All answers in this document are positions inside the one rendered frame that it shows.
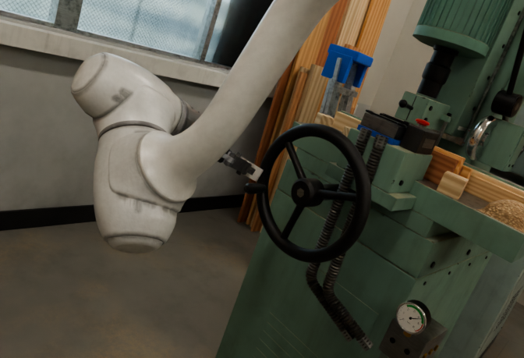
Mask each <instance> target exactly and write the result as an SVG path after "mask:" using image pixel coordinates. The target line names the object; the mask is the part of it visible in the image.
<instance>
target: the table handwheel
mask: <svg viewBox="0 0 524 358"><path fill-rule="evenodd" d="M308 136H314V137H319V138H322V139H324V140H327V141H329V142H330V143H332V144H334V145H335V146H336V147H337V148H338V149H339V150H340V151H341V152H342V153H343V155H344V156H345V158H346V159H347V161H348V163H349V165H350V167H351V169H352V173H353V176H354V180H355V184H356V191H355V190H352V189H349V191H348V193H343V192H337V190H338V187H339V184H322V182H321V181H320V180H318V179H307V178H306V175H305V173H304V171H303V168H302V166H301V164H300V162H299V159H298V157H297V154H296V151H295V148H294V146H293V144H292V142H293V141H295V140H298V139H300V138H304V137H308ZM285 148H286V149H287V151H288V153H289V157H290V158H291V161H292V164H293V166H294V169H295V171H296V175H297V177H298V179H297V180H296V181H295V182H294V183H293V185H292V189H291V196H292V200H293V202H294V203H295V204H296V207H295V209H294V211H293V212H292V215H291V217H290V219H289V221H288V223H287V225H286V226H285V228H284V230H283V232H281V231H280V229H279V228H278V226H277V225H276V223H275V221H274V218H273V216H272V213H271V209H270V204H269V199H268V184H269V178H270V174H271V170H272V168H273V165H274V163H275V161H276V159H277V157H278V156H279V154H280V153H281V152H282V151H283V150H284V149H285ZM260 168H261V169H263V172H262V173H261V175H260V177H259V179H258V180H257V183H259V184H262V185H265V186H266V187H267V190H266V192H263V193H257V208H258V211H259V215H260V219H261V221H262V224H263V226H264V228H265V230H266V232H267V234H268V235H269V236H270V238H271V240H272V241H273V242H274V244H275V245H276V246H277V247H278V248H279V249H280V250H282V251H283V252H284V253H286V254H287V255H289V256H290V257H292V258H294V259H296V260H298V261H303V262H307V263H323V262H327V261H331V260H334V259H335V258H337V257H340V256H341V255H342V254H344V253H345V252H346V251H347V250H349V249H350V248H351V247H352V246H353V244H354V243H355V242H356V241H357V239H358V238H359V237H360V235H361V233H362V232H363V230H364V227H365V225H366V222H367V219H368V216H369V213H370V203H371V187H370V177H369V174H368V171H367V168H366V164H365V162H364V160H363V157H362V156H361V154H360V152H359V151H358V149H357V148H356V146H355V145H354V144H353V143H352V141H351V140H350V139H349V138H348V137H346V136H345V135H344V134H342V133H341V132H339V131H337V130H336V129H334V128H332V127H330V126H326V125H322V124H316V123H307V124H302V125H299V126H295V127H292V128H291V129H289V130H287V131H285V132H284V133H283V134H282V135H280V136H279V137H278V138H277V139H276V140H275V141H274V142H273V143H272V145H271V146H270V147H269V148H268V150H267V152H266V154H265V155H264V158H263V160H262V162H261V164H260ZM323 200H346V201H352V202H356V205H355V209H354V212H353V216H352V219H351V222H350V223H349V226H348V228H347V229H346V230H345V232H344V233H343V234H342V236H341V237H340V238H339V239H338V240H337V241H335V242H334V243H332V244H331V245H329V246H326V247H324V248H320V249H315V250H313V249H306V248H303V247H301V246H297V245H296V244H294V243H293V242H291V241H290V240H289V239H288V237H289V235H290V233H291V231H292V229H293V227H294V225H295V223H296V221H297V220H298V218H299V216H300V215H301V213H302V211H303V209H304V208H305V207H316V206H318V205H320V204H321V203H322V201H323Z"/></svg>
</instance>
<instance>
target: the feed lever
mask: <svg viewBox="0 0 524 358"><path fill-rule="evenodd" d="M523 55H524V28H523V32H522V36H521V40H520V43H519V48H518V51H517V55H516V57H515V63H514V66H513V69H512V74H511V78H510V80H509V84H508V89H507V90H500V91H498V93H497V94H496V95H495V97H494V99H493V101H492V104H491V111H492V112H494V113H497V114H499V115H502V120H505V121H507V122H509V118H512V117H514V116H515V115H516V113H517V112H518V110H519V108H520V106H521V104H522V95H520V94H515V93H513V90H514V88H515V83H516V80H517V76H518V74H519V69H520V66H521V62H522V57H523Z"/></svg>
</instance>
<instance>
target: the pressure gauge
mask: <svg viewBox="0 0 524 358"><path fill-rule="evenodd" d="M410 317H412V318H419V319H412V320H410V319H409V318H410ZM396 320H397V322H398V325H399V326H400V328H401V329H402V330H403V331H404V332H403V334H404V335H405V336H406V337H411V335H418V334H420V333H421V332H423V331H424V330H426V329H427V328H428V327H429V326H430V322H431V315H430V311H429V309H428V308H427V306H426V305H425V304H424V303H422V302H420V301H419V300H409V301H407V302H404V303H401V304H400V305H399V306H398V308H397V310H396Z"/></svg>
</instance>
